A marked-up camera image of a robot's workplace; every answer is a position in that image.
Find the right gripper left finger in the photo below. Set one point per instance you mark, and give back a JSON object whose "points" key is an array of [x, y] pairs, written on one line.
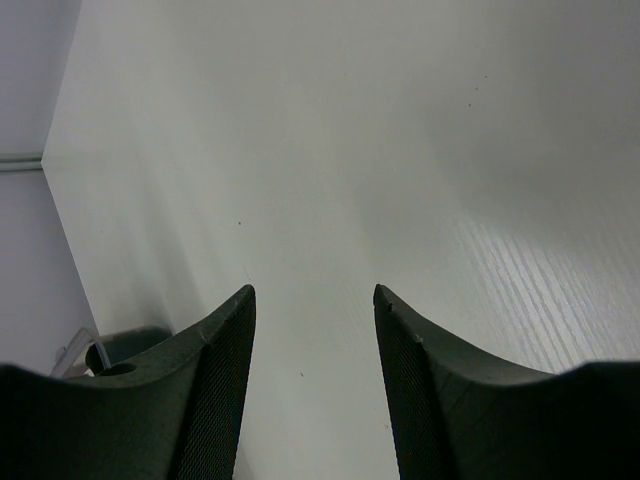
{"points": [[173, 411]]}

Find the clear plastic bin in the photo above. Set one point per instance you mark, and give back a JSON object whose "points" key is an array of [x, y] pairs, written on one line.
{"points": [[89, 352]]}

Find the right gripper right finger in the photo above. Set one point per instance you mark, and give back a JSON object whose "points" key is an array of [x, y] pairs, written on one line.
{"points": [[459, 412]]}

